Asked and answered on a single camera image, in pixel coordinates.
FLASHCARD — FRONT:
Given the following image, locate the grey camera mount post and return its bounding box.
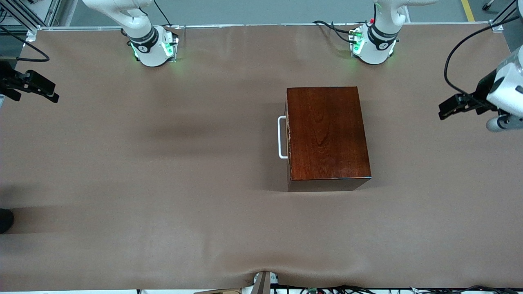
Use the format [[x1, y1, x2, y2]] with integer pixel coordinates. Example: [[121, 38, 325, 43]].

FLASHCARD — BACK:
[[251, 271, 272, 294]]

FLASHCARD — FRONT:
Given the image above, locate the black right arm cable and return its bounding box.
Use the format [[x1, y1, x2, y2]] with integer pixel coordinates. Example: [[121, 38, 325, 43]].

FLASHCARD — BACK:
[[0, 24, 50, 63]]

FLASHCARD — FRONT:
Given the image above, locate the dark red-brown wooden cabinet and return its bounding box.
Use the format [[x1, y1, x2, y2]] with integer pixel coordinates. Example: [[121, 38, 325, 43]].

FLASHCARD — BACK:
[[286, 86, 372, 192]]

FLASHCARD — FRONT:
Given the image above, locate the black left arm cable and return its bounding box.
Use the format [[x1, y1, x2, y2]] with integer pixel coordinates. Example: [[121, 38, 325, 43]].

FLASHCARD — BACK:
[[444, 22, 509, 100]]

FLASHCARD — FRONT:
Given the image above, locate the black base cable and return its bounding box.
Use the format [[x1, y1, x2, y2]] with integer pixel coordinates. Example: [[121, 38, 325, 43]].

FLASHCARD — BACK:
[[313, 20, 356, 43]]

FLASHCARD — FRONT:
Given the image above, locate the aluminium table frame rail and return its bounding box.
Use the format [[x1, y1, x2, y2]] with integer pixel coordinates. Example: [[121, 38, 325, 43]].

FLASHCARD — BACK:
[[25, 21, 504, 43]]

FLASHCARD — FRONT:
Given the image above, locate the wooden drawer with white handle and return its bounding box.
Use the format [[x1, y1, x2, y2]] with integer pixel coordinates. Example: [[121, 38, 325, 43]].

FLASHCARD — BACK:
[[278, 116, 291, 160]]

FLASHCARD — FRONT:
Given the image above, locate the aluminium profile post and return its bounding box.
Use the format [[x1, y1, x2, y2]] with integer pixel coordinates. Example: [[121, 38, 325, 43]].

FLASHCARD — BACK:
[[490, 0, 523, 26], [0, 0, 79, 32]]

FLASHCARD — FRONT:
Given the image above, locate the black round object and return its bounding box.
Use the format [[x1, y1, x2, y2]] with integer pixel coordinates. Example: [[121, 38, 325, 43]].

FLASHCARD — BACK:
[[0, 208, 15, 234]]

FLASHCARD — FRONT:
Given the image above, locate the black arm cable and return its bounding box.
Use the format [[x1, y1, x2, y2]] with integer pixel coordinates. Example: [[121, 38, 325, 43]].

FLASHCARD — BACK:
[[0, 24, 50, 63], [444, 22, 509, 100]]

